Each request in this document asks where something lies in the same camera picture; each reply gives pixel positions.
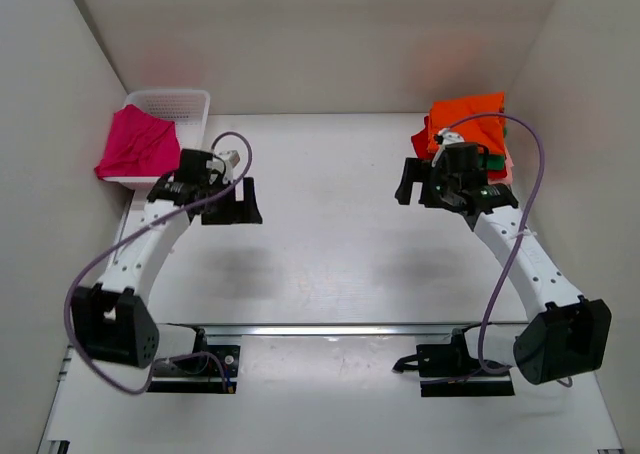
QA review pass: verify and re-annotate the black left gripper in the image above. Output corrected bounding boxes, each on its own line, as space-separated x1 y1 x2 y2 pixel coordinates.
200 172 262 222

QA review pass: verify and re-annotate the magenta t shirt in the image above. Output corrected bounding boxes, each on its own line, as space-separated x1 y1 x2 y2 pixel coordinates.
94 104 181 179

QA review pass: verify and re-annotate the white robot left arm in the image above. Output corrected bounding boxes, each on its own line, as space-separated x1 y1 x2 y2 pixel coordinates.
66 149 262 368

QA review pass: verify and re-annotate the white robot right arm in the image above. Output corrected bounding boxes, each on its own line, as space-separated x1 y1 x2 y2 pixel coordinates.
395 142 612 385

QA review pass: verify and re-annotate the green folded t shirt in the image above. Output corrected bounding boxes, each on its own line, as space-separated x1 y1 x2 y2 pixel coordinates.
485 123 508 171

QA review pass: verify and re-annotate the orange folded t shirt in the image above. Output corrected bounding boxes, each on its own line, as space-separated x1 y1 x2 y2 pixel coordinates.
426 91 506 158

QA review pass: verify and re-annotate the pink folded t shirt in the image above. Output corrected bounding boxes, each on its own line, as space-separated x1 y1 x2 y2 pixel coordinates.
500 149 514 186

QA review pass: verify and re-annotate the white plastic basket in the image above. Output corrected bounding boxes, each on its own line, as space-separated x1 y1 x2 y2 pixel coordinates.
95 89 210 190

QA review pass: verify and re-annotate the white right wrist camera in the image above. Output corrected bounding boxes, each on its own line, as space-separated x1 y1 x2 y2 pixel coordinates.
431 128 465 167

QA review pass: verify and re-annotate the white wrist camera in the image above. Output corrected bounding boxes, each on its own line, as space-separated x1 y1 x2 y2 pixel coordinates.
206 150 240 184
431 128 465 167

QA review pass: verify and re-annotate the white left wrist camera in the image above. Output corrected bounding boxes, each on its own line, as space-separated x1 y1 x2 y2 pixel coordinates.
206 150 240 184

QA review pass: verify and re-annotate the aluminium rail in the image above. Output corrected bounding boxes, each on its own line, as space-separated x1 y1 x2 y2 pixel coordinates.
149 322 531 338

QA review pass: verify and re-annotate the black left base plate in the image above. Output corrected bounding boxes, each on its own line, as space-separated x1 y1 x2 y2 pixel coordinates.
148 328 241 395

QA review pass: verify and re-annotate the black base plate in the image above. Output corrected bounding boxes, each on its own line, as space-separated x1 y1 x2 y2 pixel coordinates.
148 328 241 395
392 327 515 398

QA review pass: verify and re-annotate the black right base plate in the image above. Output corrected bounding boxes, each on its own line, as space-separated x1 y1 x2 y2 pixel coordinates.
392 327 515 398

